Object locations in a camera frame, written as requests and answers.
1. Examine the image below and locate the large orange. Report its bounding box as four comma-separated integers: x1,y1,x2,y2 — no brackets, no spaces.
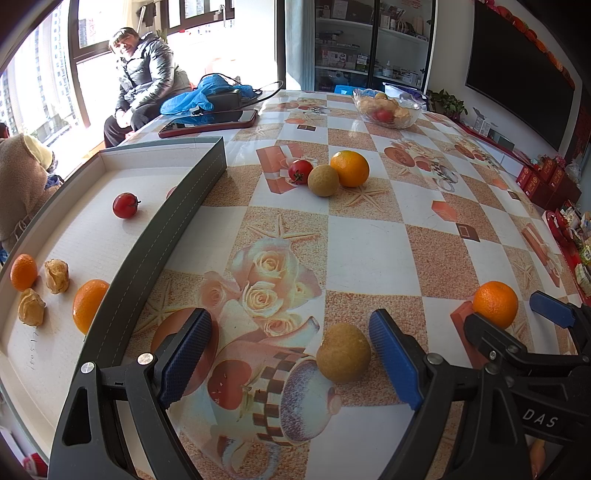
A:
472,281,519,330

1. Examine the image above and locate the red cherry tomato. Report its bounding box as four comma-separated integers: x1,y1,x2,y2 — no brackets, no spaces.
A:
288,159,315,186

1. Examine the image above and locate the person's right hand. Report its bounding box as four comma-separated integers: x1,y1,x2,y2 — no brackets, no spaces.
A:
529,438,549,480

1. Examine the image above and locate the white plastic bag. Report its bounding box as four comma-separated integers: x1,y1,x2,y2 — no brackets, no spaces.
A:
383,82,428,112

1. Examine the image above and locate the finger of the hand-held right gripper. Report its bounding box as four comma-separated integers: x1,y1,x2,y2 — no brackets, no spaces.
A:
463,312,591,377
529,291,591,329

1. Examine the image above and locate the potted green plant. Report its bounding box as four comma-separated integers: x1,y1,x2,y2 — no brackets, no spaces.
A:
427,90,468,116

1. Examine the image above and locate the walnut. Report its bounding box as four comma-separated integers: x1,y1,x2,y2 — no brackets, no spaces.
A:
17,288,47,328
44,258,71,295

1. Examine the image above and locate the blue cloth bag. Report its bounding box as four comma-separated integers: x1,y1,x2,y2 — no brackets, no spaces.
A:
160,75,264,116

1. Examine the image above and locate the red paper garland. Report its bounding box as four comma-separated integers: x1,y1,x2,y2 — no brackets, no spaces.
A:
480,0,578,88

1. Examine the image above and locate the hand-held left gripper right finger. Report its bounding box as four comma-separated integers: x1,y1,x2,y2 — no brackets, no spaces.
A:
368,309,529,480

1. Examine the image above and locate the white shallow box tray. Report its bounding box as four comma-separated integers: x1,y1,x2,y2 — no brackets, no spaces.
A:
0,136,227,462

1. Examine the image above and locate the glass door cabinet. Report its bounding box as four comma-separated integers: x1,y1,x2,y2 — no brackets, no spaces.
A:
314,0,437,93

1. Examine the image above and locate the red gift box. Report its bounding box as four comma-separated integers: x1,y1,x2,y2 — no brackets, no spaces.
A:
538,156,568,186
516,164,542,197

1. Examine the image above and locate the small orange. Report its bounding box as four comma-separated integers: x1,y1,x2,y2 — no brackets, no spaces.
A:
10,254,38,292

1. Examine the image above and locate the red snack tray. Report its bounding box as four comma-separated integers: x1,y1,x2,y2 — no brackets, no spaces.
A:
542,209,591,296

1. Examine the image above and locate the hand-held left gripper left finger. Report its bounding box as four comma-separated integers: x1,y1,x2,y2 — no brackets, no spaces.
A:
48,308,213,480

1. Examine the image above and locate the smartphone in red case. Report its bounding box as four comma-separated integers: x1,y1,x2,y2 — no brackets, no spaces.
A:
158,108,258,139

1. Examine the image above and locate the white television console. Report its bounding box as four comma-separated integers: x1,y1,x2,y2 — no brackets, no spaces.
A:
429,106,555,185

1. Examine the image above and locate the glass bowl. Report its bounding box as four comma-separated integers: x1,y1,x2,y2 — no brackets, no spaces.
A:
353,88,422,129

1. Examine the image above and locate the black charger with cable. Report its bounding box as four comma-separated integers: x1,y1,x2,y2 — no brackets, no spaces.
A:
191,73,284,116

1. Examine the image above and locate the black wall television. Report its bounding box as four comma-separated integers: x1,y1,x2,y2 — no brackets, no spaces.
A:
465,0,575,153

